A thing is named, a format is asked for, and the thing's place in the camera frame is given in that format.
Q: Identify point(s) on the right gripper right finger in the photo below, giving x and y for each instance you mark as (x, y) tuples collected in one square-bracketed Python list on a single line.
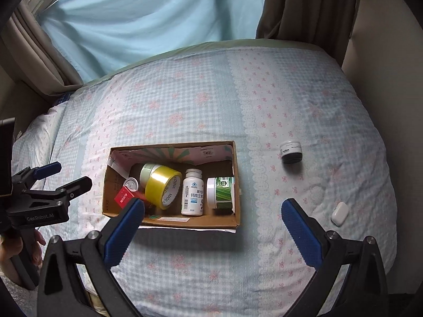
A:
[(364, 288)]

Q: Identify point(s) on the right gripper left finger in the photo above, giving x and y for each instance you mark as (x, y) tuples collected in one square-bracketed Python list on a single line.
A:
[(61, 292)]

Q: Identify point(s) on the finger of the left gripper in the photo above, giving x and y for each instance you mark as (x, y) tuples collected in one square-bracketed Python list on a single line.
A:
[(29, 176), (64, 193)]

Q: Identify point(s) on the green jar white lid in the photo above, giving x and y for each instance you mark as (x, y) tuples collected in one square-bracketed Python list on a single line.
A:
[(146, 172)]

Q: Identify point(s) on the white earbuds case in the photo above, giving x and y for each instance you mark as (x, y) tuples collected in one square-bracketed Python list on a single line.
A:
[(339, 214)]

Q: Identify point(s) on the small black white jar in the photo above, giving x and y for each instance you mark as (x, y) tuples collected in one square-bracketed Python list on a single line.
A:
[(291, 151)]

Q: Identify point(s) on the person's left hand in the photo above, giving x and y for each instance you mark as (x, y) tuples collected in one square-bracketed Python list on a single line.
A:
[(13, 246)]

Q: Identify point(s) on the white floral pillow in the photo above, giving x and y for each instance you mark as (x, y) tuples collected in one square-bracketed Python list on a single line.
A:
[(34, 147)]

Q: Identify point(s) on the small red box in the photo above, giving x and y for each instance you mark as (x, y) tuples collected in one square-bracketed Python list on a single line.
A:
[(124, 196)]

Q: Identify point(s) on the round white red-rimmed container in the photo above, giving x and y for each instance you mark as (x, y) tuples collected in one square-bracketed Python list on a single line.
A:
[(131, 184)]

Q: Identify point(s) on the yellow tape roll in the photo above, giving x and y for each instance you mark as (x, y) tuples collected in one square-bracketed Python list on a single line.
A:
[(163, 186)]

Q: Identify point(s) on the white pill bottle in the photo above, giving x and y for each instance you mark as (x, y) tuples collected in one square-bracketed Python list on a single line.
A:
[(192, 199)]

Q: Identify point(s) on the brown left curtain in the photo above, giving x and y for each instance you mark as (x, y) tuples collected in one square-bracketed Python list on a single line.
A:
[(34, 56)]

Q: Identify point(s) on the brown curtain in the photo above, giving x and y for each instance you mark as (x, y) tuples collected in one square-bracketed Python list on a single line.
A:
[(324, 23), (34, 56)]

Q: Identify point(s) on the cardboard box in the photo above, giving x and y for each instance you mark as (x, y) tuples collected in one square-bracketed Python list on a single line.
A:
[(213, 158)]

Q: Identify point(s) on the green patterned white jar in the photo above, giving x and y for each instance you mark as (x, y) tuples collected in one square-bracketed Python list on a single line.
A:
[(220, 193)]

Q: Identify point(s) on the checkered floral bed sheet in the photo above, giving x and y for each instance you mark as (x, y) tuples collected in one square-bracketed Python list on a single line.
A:
[(258, 97)]

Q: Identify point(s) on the light blue hanging cloth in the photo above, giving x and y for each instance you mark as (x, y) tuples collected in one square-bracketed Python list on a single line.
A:
[(98, 37)]

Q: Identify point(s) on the brown right curtain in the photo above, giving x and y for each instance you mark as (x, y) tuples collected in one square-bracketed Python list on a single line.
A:
[(324, 23)]

